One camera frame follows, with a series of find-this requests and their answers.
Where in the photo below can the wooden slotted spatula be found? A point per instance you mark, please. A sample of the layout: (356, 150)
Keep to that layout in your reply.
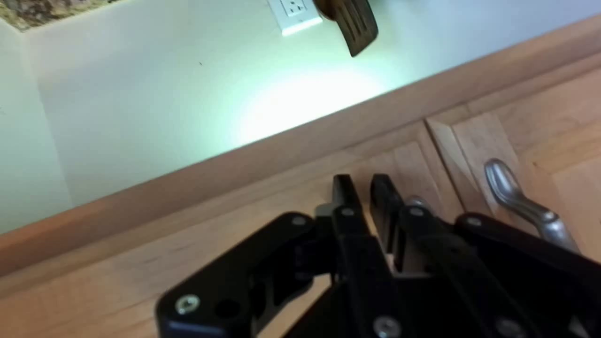
(356, 22)

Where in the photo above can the metal cupboard door handle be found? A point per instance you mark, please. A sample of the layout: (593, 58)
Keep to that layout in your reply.
(510, 195)

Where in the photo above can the wooden upper cupboard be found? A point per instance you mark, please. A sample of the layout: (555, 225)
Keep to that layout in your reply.
(534, 107)

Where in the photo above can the white wall outlet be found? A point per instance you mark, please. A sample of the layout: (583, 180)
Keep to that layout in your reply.
(296, 16)

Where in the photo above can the wooden cupboard door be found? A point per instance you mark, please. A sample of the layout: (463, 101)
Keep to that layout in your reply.
(217, 253)

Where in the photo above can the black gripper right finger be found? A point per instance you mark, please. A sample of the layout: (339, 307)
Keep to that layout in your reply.
(506, 283)

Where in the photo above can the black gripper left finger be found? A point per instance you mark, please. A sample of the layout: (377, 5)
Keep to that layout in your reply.
(241, 292)

